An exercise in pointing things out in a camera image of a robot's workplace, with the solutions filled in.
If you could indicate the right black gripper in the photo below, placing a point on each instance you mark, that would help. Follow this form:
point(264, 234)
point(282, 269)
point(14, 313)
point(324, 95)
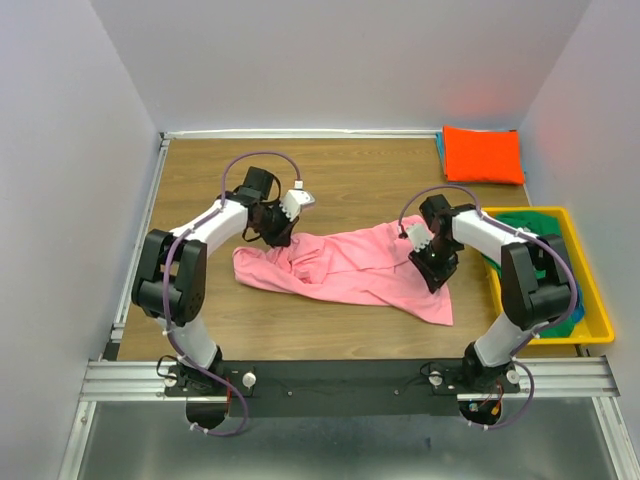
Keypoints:
point(434, 276)

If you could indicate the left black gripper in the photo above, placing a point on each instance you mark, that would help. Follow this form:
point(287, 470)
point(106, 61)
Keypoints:
point(282, 237)

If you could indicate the pink t shirt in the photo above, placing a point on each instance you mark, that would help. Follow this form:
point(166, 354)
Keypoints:
point(368, 267)

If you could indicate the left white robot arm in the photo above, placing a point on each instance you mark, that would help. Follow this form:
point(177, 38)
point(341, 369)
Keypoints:
point(171, 276)

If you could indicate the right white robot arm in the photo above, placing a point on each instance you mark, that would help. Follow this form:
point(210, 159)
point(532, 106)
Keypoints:
point(537, 284)

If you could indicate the green t shirt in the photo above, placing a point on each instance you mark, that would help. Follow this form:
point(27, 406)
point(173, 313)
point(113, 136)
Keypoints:
point(535, 223)

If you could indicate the folded orange t shirt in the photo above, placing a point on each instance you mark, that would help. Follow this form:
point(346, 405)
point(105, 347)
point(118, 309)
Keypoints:
point(472, 156)

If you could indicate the folded blue t shirt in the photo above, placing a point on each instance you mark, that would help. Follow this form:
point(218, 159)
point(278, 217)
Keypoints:
point(439, 139)

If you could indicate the blue t shirt in bin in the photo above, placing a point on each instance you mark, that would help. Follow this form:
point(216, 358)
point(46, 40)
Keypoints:
point(579, 311)

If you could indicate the yellow plastic bin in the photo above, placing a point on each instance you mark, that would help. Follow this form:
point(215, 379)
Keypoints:
point(595, 327)

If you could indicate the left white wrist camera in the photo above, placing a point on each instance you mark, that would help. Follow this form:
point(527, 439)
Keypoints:
point(295, 201)

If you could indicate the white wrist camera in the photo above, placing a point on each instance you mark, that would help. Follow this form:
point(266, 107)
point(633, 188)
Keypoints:
point(417, 234)
point(295, 201)

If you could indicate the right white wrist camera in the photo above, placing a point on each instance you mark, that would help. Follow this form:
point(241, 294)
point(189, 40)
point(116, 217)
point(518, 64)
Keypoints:
point(417, 234)

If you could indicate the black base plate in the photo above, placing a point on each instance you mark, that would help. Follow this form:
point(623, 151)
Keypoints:
point(339, 388)

